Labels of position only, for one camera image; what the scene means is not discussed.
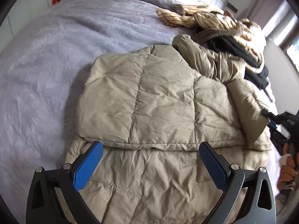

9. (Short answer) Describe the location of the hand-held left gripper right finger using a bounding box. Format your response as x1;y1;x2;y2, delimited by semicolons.
197;141;277;224

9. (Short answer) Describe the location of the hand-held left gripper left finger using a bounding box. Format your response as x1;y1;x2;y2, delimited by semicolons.
26;141;104;224

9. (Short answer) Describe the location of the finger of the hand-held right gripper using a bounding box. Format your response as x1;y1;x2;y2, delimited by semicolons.
260;108;281;125

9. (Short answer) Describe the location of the beige puffer jacket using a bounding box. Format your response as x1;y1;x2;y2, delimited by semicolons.
63;34;275;224

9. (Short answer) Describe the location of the person's right hand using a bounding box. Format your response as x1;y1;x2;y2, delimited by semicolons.
279;142;298;192

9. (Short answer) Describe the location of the black garment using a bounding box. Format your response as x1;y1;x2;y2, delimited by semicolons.
207;35;274;102

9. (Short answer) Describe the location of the window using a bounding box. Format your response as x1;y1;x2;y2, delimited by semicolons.
273;12;299;73

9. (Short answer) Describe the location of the lavender bed cover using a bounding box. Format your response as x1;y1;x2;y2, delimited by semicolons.
0;0;283;224

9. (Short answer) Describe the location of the mauve curtain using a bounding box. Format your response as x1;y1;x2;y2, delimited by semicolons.
243;0;284;32

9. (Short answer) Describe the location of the cream striped fur-trimmed coat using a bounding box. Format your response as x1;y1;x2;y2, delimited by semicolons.
156;5;267;74

